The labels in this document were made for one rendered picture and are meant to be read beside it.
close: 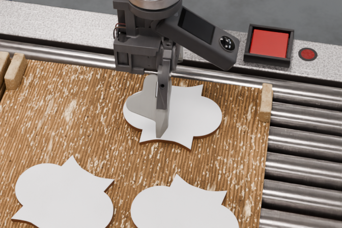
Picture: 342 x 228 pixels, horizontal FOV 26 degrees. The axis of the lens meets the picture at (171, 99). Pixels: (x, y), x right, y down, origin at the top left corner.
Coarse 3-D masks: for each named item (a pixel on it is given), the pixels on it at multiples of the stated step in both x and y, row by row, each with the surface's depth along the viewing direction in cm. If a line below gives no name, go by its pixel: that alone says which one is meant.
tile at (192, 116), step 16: (176, 96) 113; (192, 96) 113; (128, 112) 111; (176, 112) 111; (192, 112) 111; (208, 112) 111; (144, 128) 109; (176, 128) 109; (192, 128) 109; (208, 128) 109; (144, 144) 108; (176, 144) 107
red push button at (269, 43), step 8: (256, 32) 124; (264, 32) 124; (272, 32) 124; (256, 40) 123; (264, 40) 123; (272, 40) 123; (280, 40) 123; (256, 48) 122; (264, 48) 122; (272, 48) 122; (280, 48) 122; (280, 56) 121
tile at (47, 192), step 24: (48, 168) 104; (72, 168) 104; (24, 192) 101; (48, 192) 101; (72, 192) 101; (96, 192) 101; (24, 216) 99; (48, 216) 99; (72, 216) 99; (96, 216) 99
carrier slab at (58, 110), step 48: (48, 96) 114; (96, 96) 114; (240, 96) 114; (0, 144) 108; (48, 144) 108; (96, 144) 108; (192, 144) 108; (240, 144) 108; (0, 192) 102; (240, 192) 102
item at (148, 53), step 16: (128, 0) 93; (128, 16) 95; (144, 16) 92; (160, 16) 92; (128, 32) 97; (144, 32) 97; (128, 48) 97; (144, 48) 97; (160, 48) 97; (176, 48) 99; (128, 64) 100; (144, 64) 100; (160, 64) 98; (176, 64) 101
